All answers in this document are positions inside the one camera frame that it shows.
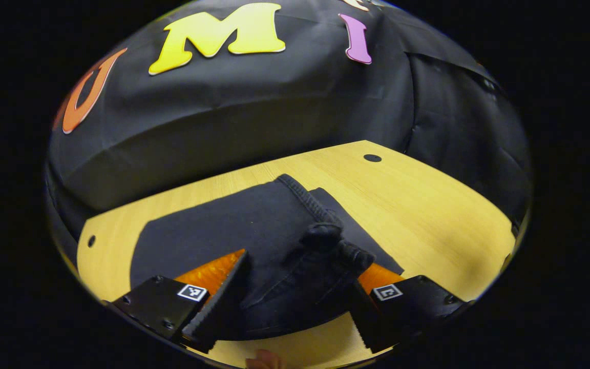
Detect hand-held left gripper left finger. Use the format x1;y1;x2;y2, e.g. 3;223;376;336
112;249;251;354

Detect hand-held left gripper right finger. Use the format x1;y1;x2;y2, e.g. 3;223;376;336
348;262;469;355

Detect black denim jeans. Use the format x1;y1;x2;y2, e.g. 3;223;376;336
130;174;406;341

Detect black backdrop cloth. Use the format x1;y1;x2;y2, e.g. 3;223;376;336
44;0;531;241

